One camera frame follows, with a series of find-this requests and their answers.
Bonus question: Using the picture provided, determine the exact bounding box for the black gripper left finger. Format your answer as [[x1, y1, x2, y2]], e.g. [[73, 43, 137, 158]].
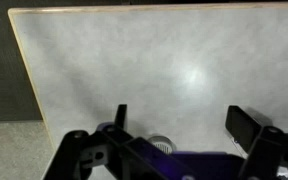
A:
[[43, 103, 135, 180]]

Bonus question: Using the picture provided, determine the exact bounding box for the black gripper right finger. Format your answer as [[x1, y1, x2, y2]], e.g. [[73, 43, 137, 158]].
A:
[[225, 105, 288, 180]]

